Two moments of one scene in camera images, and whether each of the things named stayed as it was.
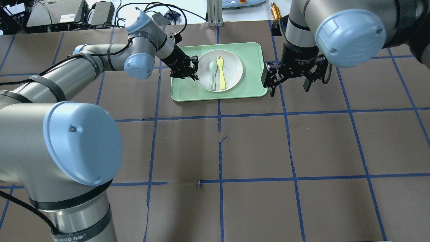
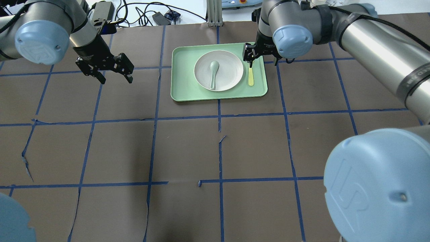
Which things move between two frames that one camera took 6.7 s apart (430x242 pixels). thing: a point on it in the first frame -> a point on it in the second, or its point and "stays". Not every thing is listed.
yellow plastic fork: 220,61 -> 251,81
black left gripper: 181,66 -> 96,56
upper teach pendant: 239,4 stays
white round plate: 232,69 stays
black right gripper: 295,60 -> 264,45
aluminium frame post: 214,13 stays
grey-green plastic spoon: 213,65 stays
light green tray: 251,55 stays
